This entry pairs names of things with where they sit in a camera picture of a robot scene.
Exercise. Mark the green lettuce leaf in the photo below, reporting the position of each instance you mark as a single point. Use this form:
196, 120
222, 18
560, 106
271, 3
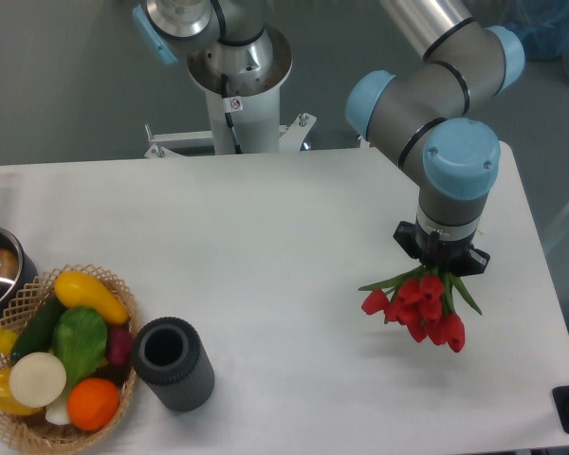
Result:
79, 342

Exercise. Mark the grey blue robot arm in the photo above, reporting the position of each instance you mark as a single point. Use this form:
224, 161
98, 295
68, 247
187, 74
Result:
420, 124

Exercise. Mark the red tulip bouquet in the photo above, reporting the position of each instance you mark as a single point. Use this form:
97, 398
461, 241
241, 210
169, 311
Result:
422, 301

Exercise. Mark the woven wicker basket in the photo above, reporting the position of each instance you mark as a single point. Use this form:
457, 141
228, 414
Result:
33, 434

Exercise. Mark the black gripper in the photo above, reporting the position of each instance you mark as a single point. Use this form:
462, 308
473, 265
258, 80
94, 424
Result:
458, 257

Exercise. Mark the white leek stalk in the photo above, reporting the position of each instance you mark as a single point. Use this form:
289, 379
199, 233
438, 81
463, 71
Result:
57, 413

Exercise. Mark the dark grey ribbed vase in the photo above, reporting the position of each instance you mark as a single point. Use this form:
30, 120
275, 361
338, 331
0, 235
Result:
169, 356

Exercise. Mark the white round onion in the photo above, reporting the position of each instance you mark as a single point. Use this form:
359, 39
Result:
37, 379

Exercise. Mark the yellow squash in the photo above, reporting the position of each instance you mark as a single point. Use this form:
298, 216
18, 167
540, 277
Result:
76, 289

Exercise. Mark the yellow bell pepper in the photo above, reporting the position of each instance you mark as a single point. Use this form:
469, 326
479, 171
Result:
8, 403

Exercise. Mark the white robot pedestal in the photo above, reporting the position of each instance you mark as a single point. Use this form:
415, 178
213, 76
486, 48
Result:
238, 125

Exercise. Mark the purple red radish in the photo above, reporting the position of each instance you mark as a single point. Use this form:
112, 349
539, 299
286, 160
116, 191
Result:
119, 345

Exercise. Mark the blue plastic bag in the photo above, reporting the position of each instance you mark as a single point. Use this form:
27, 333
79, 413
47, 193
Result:
542, 27

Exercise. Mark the orange fruit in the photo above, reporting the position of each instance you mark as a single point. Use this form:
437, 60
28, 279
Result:
93, 403

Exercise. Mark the green cucumber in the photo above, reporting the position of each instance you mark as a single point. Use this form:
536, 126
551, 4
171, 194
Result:
38, 333

